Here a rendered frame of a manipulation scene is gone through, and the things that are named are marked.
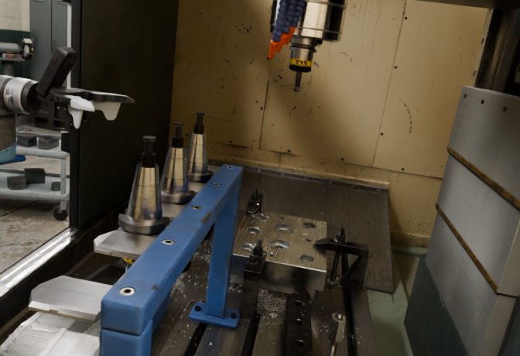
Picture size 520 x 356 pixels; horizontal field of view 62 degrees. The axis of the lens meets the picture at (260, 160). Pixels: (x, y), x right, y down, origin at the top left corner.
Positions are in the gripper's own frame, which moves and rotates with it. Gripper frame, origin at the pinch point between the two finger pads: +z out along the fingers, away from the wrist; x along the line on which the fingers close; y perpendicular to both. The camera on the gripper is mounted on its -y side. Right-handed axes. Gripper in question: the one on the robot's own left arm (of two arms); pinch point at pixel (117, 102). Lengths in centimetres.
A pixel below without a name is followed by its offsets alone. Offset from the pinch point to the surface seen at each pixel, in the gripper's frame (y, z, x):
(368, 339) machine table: 40, 59, -1
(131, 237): 8.4, 24.9, 37.4
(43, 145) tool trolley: 76, -167, -183
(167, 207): 8.4, 24.4, 26.7
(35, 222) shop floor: 130, -162, -168
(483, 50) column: -21, 75, -40
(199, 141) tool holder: 1.8, 23.0, 12.4
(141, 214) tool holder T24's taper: 6.4, 24.8, 35.1
